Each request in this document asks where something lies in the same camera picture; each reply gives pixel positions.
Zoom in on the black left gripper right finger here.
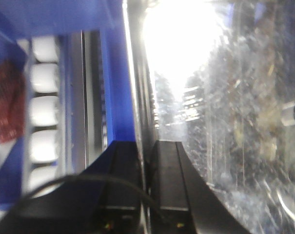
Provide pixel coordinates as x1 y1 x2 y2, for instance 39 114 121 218
149 141 249 234

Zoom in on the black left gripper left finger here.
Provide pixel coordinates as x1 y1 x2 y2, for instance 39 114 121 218
0 141 143 234

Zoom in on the silver metal tray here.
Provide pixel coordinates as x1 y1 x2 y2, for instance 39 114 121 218
123 0 295 234

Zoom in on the white roller track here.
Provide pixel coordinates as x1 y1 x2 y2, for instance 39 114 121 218
25 36 61 191

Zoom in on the red mesh material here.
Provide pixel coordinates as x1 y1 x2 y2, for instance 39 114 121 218
0 60 26 144

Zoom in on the blue plastic bin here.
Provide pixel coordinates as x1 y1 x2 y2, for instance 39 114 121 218
0 0 138 215

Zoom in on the black cable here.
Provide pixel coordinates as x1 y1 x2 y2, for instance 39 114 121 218
18 173 167 225

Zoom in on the grey rail left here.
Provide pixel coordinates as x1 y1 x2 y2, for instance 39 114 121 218
70 31 108 173

